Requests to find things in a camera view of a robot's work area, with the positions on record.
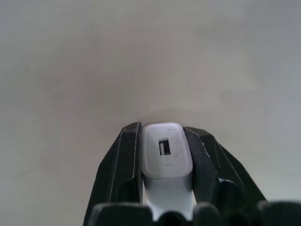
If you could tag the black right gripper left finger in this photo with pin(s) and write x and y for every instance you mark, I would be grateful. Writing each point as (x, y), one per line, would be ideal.
(120, 164)

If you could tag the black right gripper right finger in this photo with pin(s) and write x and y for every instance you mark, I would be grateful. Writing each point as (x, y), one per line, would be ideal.
(211, 162)

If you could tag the white USB charger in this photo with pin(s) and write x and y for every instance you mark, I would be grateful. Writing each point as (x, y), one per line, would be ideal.
(165, 153)

